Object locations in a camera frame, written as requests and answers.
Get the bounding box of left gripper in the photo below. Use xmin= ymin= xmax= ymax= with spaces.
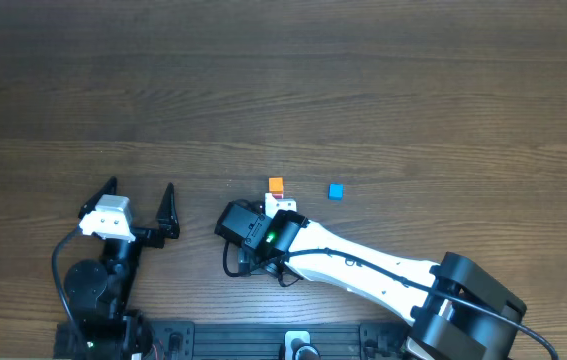
xmin=78 ymin=176 xmax=181 ymax=249

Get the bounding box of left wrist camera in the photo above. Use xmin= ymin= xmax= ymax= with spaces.
xmin=78 ymin=193 xmax=135 ymax=243

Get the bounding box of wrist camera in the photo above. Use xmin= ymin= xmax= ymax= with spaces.
xmin=264 ymin=192 xmax=298 ymax=217
xmin=78 ymin=193 xmax=135 ymax=243

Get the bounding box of black cable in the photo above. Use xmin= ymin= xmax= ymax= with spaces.
xmin=51 ymin=227 xmax=89 ymax=360
xmin=221 ymin=238 xmax=560 ymax=360

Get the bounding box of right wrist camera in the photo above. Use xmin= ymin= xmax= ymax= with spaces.
xmin=264 ymin=192 xmax=298 ymax=217

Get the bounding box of mounting rail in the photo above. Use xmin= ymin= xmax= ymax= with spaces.
xmin=54 ymin=319 xmax=414 ymax=360

